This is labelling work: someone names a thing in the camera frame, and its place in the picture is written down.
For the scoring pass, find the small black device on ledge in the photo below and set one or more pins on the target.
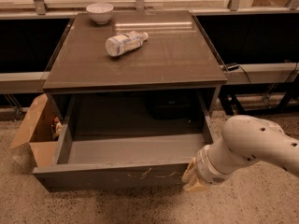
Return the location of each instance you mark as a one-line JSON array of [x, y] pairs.
[[230, 67]]

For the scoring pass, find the open cardboard box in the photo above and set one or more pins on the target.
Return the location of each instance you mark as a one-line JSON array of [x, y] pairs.
[[35, 131]]

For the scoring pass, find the white plastic bottle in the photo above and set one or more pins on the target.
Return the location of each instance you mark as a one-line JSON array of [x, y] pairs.
[[123, 43]]

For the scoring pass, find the black stand leg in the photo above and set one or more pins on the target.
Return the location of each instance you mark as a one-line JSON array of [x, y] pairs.
[[230, 103]]

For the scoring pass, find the items inside cardboard box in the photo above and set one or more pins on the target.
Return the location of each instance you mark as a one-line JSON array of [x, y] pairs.
[[56, 128]]

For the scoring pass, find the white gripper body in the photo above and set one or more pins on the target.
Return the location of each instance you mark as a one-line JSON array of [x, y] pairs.
[[207, 169]]

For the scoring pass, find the grey top drawer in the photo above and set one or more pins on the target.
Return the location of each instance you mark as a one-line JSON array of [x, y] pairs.
[[112, 142]]

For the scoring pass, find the white ceramic bowl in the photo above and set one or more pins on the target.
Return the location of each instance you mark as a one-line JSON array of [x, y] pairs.
[[100, 13]]

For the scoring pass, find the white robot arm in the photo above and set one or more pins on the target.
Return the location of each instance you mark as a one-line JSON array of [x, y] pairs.
[[244, 141]]

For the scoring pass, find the dark grey drawer cabinet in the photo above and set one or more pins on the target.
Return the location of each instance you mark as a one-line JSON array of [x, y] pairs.
[[173, 63]]

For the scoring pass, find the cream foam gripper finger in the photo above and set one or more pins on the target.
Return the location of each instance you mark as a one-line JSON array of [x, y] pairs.
[[195, 184], [190, 174]]

